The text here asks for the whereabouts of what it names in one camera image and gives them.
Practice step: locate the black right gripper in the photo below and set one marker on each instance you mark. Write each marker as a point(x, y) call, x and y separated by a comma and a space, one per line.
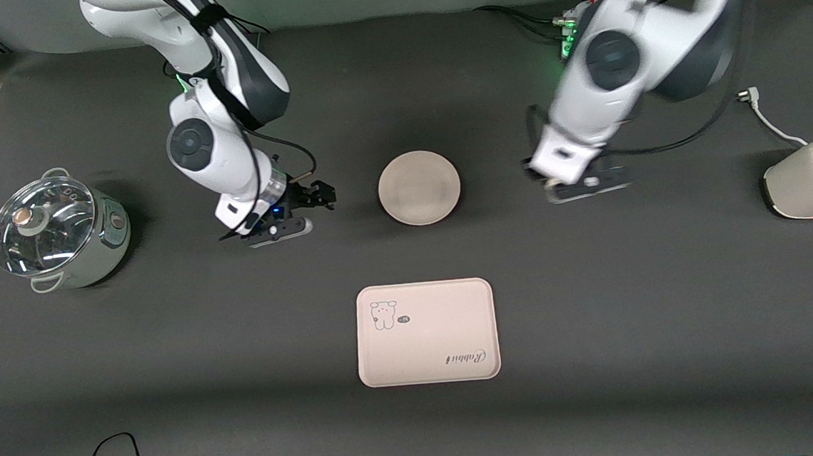
point(302, 199)

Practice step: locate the white Franka right robot arm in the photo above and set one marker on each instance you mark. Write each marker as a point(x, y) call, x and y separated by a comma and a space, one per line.
point(193, 143)

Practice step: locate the pale green electric pot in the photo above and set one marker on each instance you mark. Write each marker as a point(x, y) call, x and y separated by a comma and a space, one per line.
point(110, 241)

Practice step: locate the round beige plate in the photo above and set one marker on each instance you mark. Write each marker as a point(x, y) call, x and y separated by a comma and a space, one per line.
point(419, 188)

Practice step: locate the white Franka left robot arm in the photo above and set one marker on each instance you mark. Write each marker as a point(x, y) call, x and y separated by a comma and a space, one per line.
point(610, 63)

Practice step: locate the glass pot lid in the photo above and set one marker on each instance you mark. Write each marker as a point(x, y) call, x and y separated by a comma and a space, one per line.
point(41, 228)

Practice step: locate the beige rectangular rabbit tray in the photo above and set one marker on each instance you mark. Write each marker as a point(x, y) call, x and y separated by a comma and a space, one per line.
point(429, 341)

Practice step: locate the cream white toaster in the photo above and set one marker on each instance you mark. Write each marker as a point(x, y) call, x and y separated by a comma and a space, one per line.
point(804, 186)

